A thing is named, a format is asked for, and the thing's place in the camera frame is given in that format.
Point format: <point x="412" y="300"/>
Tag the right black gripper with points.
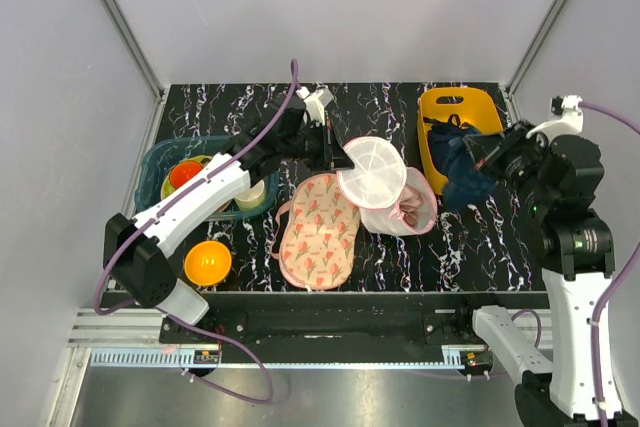
<point x="484" y="147"/>

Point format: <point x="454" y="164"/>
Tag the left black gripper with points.
<point x="339" y="158"/>

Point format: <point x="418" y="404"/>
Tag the dark blue lace bra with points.
<point x="464" y="184"/>

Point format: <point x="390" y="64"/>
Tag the white mesh laundry bag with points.
<point x="376" y="182"/>

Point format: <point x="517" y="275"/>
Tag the pink satin bra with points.
<point x="408" y="206"/>

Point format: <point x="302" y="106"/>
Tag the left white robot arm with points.
<point x="137" y="250"/>

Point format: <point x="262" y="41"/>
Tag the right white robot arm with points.
<point x="576" y="387"/>

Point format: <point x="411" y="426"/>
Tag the navy blue bra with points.
<point x="452" y="126"/>

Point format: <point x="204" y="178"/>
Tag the yellow plastic basket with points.
<point x="466" y="105"/>

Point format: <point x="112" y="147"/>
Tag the orange plastic cup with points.
<point x="183" y="172"/>

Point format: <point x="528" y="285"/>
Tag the orange plastic bowl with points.
<point x="208" y="263"/>

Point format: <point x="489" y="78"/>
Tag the teal transparent plastic bin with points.
<point x="164" y="156"/>

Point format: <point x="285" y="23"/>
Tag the green dotted plate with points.
<point x="167" y="189"/>

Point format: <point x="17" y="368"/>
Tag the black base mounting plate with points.
<point x="355" y="327"/>

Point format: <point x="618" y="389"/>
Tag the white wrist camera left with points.
<point x="316" y="102"/>

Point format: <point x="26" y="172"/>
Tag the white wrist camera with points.
<point x="316" y="102"/>
<point x="567" y="119"/>

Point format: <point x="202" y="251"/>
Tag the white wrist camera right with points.
<point x="567" y="119"/>

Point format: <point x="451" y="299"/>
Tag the aluminium frame rail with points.
<point x="133" y="47"/>

